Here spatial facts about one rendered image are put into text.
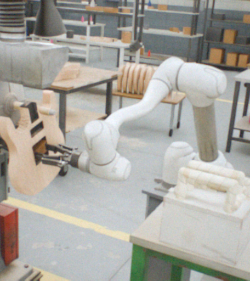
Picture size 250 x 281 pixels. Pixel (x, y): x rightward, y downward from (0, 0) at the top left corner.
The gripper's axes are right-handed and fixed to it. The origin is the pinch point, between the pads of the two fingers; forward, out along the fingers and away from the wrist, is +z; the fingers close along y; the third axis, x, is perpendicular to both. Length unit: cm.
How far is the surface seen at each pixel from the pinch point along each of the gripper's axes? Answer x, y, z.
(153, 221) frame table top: -13, -9, -56
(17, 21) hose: 54, 4, 5
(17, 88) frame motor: 21.6, 12.0, 17.9
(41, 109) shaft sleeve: 17.8, 4.3, -0.1
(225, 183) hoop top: 15, -15, -83
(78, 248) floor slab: -125, 63, 35
